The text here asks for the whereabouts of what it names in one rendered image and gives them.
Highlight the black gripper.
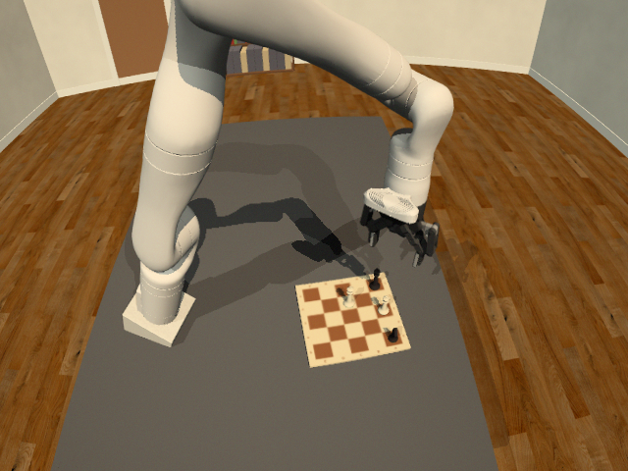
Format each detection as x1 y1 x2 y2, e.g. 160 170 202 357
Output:
360 200 440 267

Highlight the brown and cream chessboard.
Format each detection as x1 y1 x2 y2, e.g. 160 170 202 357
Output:
295 273 411 368

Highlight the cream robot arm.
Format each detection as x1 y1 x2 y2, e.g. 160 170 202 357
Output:
131 0 453 325

